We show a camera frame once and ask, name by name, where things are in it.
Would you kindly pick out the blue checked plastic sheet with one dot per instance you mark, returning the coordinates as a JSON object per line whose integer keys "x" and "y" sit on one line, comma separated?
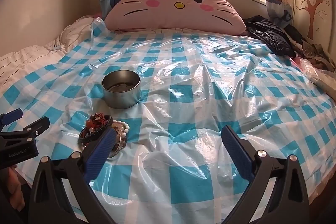
{"x": 189, "y": 108}

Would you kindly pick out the silver bangle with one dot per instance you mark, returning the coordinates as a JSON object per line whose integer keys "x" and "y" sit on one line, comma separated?
{"x": 118, "y": 151}

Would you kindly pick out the white quilt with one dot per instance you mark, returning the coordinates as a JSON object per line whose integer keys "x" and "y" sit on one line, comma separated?
{"x": 21, "y": 58}

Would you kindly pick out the person's left hand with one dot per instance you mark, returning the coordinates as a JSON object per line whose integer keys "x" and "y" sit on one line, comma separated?
{"x": 17, "y": 187}

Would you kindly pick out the black puffer jacket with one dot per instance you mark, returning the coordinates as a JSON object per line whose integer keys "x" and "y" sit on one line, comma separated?
{"x": 270, "y": 35}

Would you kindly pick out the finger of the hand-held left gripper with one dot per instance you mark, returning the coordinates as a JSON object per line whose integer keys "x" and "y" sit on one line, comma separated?
{"x": 11, "y": 116}
{"x": 34, "y": 128}

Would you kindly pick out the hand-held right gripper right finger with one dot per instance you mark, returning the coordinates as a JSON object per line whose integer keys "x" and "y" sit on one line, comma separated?
{"x": 237, "y": 153}

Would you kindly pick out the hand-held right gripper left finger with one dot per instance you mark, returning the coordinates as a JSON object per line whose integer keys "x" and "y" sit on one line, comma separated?
{"x": 103, "y": 151}

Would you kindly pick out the tree wall sticker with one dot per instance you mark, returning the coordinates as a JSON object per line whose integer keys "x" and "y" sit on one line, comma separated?
{"x": 313, "y": 8}

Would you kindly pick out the pink cat face pillow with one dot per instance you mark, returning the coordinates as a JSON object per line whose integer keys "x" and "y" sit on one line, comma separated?
{"x": 173, "y": 16}

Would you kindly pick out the pile of clothes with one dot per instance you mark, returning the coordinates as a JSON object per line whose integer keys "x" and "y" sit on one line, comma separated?
{"x": 312, "y": 56}

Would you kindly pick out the round metal tin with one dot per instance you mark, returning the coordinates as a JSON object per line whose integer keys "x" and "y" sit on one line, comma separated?
{"x": 120, "y": 98}

